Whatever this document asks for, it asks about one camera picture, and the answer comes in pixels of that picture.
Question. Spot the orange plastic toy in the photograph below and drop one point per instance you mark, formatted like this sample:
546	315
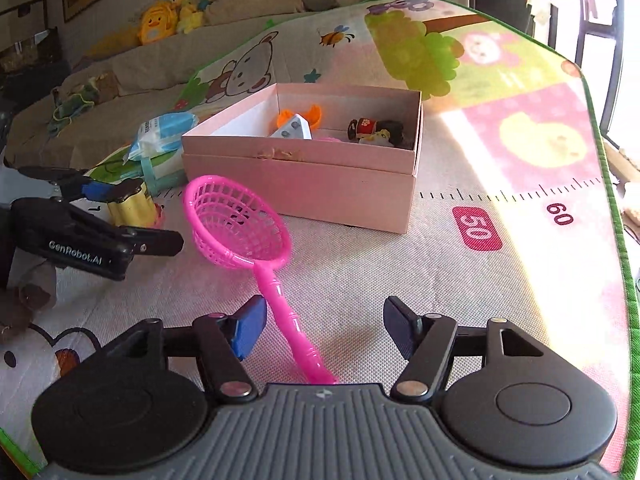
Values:
314	114

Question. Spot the pink cardboard box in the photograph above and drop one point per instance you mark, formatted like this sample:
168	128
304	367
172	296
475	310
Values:
300	190

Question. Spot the yellow-green plastic toy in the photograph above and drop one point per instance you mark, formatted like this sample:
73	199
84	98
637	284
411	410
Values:
130	207

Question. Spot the beige covered sofa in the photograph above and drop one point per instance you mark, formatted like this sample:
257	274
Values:
140	67

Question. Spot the pink plastic net scoop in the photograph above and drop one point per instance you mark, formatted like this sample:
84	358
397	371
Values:
274	287

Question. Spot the long yellow plush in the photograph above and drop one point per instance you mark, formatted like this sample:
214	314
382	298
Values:
112	42

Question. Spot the brown plush toy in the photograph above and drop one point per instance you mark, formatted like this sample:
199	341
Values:
106	87

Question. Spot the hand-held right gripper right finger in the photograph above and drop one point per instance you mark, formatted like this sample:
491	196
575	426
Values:
400	327

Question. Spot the small toy figure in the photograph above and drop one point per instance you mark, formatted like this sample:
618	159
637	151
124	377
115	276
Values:
372	127

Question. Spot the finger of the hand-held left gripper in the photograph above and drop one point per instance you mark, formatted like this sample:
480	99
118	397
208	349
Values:
160	244
107	190

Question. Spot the blue wet wipes pack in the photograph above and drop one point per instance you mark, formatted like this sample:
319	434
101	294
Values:
165	130

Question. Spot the printed play mat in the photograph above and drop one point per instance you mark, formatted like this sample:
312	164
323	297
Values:
375	270

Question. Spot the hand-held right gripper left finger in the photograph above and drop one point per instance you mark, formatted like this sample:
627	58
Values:
250	327

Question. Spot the yellow duck plush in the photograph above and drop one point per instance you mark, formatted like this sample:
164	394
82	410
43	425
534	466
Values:
187	12

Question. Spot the yellow chick plush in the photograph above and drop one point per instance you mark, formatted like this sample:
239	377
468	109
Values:
157	22

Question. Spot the dark cabinet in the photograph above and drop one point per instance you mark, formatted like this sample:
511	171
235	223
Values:
30	45

